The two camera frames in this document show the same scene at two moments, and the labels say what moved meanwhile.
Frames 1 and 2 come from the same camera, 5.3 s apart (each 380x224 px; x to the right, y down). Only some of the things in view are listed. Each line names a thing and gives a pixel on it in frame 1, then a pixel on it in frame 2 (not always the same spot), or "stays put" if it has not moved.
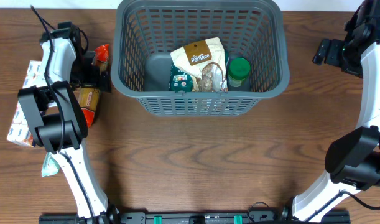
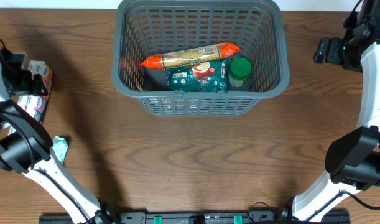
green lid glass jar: (238, 71) stays put
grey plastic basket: (146, 32) stays put
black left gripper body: (100, 79) → (25, 82)
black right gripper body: (333, 52) stays put
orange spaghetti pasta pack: (89, 98) → (190, 56)
